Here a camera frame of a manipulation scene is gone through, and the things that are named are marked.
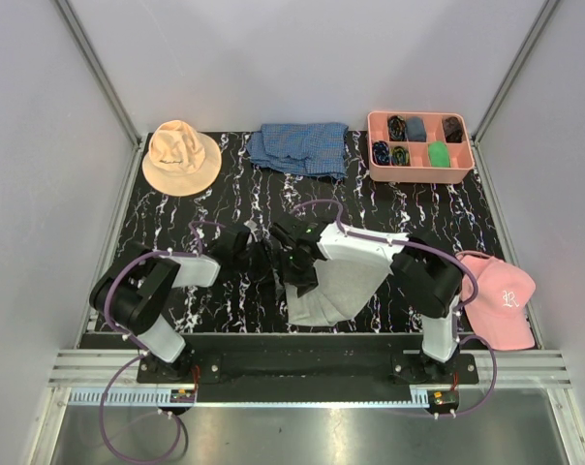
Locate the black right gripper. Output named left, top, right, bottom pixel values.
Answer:
left=270, top=248, right=319, bottom=298

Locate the green rolled sock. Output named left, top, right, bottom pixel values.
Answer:
left=428, top=141, right=451, bottom=169

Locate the blue grey rolled sock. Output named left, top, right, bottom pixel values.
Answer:
left=406, top=116, right=427, bottom=142

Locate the black patterned sock top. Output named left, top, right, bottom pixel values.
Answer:
left=387, top=114, right=407, bottom=141

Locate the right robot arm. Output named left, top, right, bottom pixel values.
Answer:
left=270, top=215, right=464, bottom=385

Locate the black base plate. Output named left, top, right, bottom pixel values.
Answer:
left=138, top=334, right=479, bottom=386

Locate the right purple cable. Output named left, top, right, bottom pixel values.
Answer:
left=290, top=199, right=500, bottom=419

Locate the blue checkered cloth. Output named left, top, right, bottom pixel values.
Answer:
left=247, top=122, right=349, bottom=180

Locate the pink compartment tray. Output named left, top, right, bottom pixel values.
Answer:
left=367, top=110, right=475, bottom=184

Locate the aluminium front rail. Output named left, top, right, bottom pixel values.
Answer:
left=48, top=351, right=571, bottom=409

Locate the purple cable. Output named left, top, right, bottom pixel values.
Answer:
left=98, top=220, right=226, bottom=460
left=290, top=199, right=500, bottom=419

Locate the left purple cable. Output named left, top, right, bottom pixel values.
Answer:
left=98, top=220, right=226, bottom=460

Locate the orange bucket hat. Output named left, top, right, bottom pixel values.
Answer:
left=141, top=120, right=222, bottom=197

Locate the yellow patterned rolled sock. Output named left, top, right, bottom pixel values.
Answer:
left=390, top=145, right=411, bottom=167

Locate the dark brown rolled sock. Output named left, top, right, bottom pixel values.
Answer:
left=442, top=116, right=464, bottom=143

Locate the pink baseball cap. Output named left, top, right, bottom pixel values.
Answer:
left=456, top=251, right=536, bottom=352

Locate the blue dotted rolled sock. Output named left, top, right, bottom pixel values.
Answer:
left=372, top=140, right=391, bottom=166

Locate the grey cloth napkin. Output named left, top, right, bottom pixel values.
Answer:
left=285, top=261, right=388, bottom=326

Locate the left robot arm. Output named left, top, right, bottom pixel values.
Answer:
left=89, top=224, right=274, bottom=384

